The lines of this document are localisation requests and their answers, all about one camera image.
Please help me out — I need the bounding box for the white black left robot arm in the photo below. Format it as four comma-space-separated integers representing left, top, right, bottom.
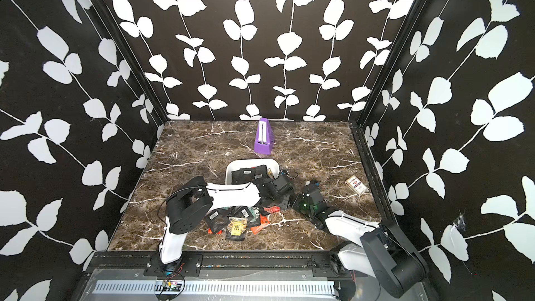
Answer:
159, 175, 294, 265

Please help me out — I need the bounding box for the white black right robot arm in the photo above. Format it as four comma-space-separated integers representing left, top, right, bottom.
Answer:
289, 183, 429, 298

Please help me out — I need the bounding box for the red round label tea bag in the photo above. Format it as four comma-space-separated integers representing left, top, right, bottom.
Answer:
264, 206, 281, 215

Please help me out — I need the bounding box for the black barcode tea bag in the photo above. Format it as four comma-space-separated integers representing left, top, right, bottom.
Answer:
252, 165, 269, 180
204, 208, 230, 234

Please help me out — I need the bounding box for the white plastic storage box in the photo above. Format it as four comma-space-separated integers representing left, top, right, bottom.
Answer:
225, 158, 280, 185

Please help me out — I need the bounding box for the black tea bag back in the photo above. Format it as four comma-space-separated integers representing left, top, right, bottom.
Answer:
231, 168, 256, 185

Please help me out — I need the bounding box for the yellow label tea bag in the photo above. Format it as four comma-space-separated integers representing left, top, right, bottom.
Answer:
226, 217, 247, 241

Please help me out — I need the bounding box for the purple metronome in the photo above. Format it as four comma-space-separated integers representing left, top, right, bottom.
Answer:
254, 117, 274, 155

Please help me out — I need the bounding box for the white perforated vent strip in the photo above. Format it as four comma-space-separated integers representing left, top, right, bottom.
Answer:
91, 280, 338, 298

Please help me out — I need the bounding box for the small circuit board with wires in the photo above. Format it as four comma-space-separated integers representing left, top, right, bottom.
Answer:
155, 280, 185, 295

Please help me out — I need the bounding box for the black front mounting rail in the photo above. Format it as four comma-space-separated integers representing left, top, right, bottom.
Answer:
88, 248, 373, 278

